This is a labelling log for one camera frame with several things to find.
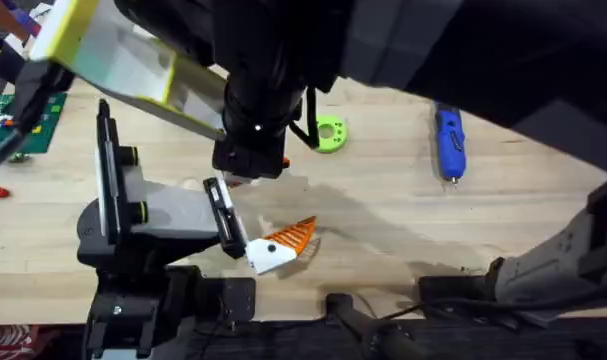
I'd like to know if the black rail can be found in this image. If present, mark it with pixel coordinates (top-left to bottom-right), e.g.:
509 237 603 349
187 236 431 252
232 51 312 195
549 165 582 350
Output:
182 318 607 360

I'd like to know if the wrist upright flat plate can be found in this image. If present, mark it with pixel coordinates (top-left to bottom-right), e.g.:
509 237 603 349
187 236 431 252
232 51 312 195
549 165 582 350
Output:
95 98 123 247
29 0 230 143

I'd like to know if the green board with toy blocks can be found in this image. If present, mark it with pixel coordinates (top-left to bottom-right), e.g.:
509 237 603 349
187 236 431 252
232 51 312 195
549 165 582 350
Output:
0 92 68 157

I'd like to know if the thick black cable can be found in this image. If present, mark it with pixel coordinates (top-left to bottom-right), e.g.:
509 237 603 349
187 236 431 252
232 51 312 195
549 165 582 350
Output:
0 59 77 174

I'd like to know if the blue electric screwdriver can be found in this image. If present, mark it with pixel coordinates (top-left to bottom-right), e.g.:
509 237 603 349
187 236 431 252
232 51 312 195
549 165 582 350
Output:
432 102 468 187

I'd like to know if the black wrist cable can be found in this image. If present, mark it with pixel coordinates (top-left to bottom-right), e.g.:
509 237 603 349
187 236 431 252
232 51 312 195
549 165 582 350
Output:
288 86 321 151

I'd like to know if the left wrist upright flat plate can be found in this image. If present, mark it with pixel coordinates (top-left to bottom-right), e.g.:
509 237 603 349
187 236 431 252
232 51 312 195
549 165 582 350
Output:
95 98 123 247

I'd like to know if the right wrist upright flat plate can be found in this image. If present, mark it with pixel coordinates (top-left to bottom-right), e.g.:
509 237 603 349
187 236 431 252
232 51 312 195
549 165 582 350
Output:
29 0 230 143

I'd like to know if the green disc with holes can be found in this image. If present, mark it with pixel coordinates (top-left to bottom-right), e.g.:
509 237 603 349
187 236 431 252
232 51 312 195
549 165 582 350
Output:
312 114 349 155

